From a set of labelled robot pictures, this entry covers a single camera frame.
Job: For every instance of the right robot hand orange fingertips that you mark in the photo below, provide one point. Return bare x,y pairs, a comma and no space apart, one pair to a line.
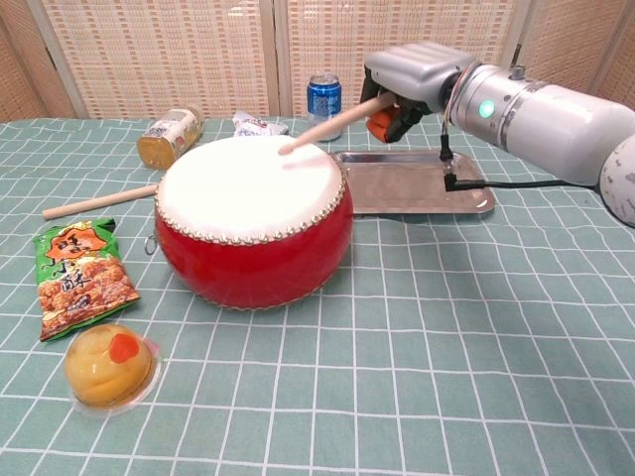
421,74

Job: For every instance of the wooden drumstick with rounded tip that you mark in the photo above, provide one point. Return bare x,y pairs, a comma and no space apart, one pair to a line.
332,126

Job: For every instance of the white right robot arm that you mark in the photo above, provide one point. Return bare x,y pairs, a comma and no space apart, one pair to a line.
536,119

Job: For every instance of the stainless steel tray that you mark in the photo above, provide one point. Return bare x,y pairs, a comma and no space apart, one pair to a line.
397,183

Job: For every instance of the red drum with white skin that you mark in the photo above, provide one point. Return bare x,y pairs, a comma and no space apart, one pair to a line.
253,258

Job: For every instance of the plain wooden drumstick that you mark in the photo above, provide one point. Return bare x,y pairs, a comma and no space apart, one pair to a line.
94,202

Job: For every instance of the blue drink can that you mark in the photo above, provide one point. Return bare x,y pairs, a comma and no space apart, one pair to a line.
322,106

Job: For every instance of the white crumpled snack wrapper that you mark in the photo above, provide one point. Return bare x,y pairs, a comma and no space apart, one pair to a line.
258,126

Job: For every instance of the woven folding screen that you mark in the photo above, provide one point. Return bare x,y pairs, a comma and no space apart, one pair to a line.
198,54

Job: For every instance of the yellow drink bottle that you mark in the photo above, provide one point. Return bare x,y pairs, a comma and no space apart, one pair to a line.
168,136

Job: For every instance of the green checked tablecloth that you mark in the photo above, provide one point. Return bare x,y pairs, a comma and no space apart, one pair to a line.
397,372

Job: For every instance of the green snack bag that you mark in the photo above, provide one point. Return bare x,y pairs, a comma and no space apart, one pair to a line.
82,280

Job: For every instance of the yellow fruit jelly cup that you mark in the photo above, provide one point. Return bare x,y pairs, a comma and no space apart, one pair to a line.
109,369

